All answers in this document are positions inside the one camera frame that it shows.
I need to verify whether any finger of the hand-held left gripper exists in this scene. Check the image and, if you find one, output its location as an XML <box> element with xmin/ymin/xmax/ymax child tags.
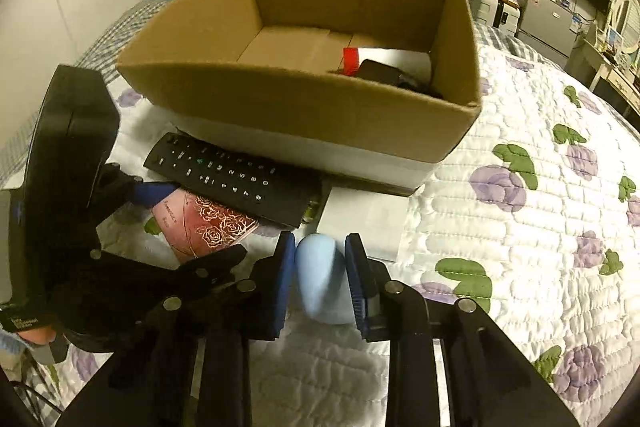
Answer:
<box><xmin>100</xmin><ymin>163</ymin><xmax>177</xmax><ymax>210</ymax></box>
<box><xmin>89</xmin><ymin>244</ymin><xmax>249</xmax><ymax>314</ymax></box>

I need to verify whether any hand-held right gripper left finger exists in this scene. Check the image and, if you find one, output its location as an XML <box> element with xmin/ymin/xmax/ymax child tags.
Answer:
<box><xmin>55</xmin><ymin>231</ymin><xmax>297</xmax><ymax>427</ymax></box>

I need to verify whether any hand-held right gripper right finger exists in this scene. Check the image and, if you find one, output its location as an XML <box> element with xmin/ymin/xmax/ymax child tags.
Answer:
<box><xmin>344</xmin><ymin>233</ymin><xmax>582</xmax><ymax>427</ymax></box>

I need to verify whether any light blue rounded case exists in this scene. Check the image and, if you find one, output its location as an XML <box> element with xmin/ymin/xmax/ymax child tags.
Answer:
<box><xmin>296</xmin><ymin>233</ymin><xmax>357</xmax><ymax>326</ymax></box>

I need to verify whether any pink rose print box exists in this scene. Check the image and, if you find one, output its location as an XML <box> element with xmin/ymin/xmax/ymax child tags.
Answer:
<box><xmin>150</xmin><ymin>187</ymin><xmax>262</xmax><ymax>266</ymax></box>

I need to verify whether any brown cardboard box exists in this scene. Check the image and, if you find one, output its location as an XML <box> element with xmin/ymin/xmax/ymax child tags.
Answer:
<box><xmin>116</xmin><ymin>0</ymin><xmax>484</xmax><ymax>198</ymax></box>

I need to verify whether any person's left hand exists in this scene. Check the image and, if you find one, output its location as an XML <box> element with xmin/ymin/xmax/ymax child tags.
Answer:
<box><xmin>17</xmin><ymin>326</ymin><xmax>56</xmax><ymax>344</ymax></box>

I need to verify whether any small white box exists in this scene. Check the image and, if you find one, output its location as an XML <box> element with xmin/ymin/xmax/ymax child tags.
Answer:
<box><xmin>315</xmin><ymin>187</ymin><xmax>409</xmax><ymax>263</ymax></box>

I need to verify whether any black remote control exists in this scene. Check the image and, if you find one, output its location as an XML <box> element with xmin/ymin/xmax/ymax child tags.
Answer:
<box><xmin>143</xmin><ymin>132</ymin><xmax>322</xmax><ymax>228</ymax></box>

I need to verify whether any checked bed sheet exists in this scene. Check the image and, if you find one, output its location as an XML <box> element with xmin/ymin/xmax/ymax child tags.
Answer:
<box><xmin>0</xmin><ymin>0</ymin><xmax>167</xmax><ymax>188</ymax></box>

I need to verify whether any floral quilted bedspread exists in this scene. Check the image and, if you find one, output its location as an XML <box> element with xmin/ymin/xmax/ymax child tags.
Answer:
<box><xmin>30</xmin><ymin>0</ymin><xmax>640</xmax><ymax>427</ymax></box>

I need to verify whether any black device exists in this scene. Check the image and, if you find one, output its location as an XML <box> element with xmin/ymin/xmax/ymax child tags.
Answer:
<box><xmin>357</xmin><ymin>59</ymin><xmax>444</xmax><ymax>100</ymax></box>

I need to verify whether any white printer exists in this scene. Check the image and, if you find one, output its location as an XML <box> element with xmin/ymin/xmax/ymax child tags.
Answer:
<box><xmin>472</xmin><ymin>0</ymin><xmax>524</xmax><ymax>30</ymax></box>

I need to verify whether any white mini fridge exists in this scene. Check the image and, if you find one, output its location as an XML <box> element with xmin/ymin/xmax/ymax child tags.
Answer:
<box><xmin>515</xmin><ymin>0</ymin><xmax>584</xmax><ymax>58</ymax></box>

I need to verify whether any white dressing table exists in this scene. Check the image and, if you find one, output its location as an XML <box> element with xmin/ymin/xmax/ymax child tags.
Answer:
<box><xmin>565</xmin><ymin>36</ymin><xmax>640</xmax><ymax>118</ymax></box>

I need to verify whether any white vanity mirror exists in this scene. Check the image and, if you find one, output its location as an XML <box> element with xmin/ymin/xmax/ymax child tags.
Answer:
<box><xmin>606</xmin><ymin>0</ymin><xmax>640</xmax><ymax>58</ymax></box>

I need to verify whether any black cable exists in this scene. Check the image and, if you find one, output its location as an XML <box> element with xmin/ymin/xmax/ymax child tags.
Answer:
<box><xmin>9</xmin><ymin>379</ymin><xmax>67</xmax><ymax>414</ymax></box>

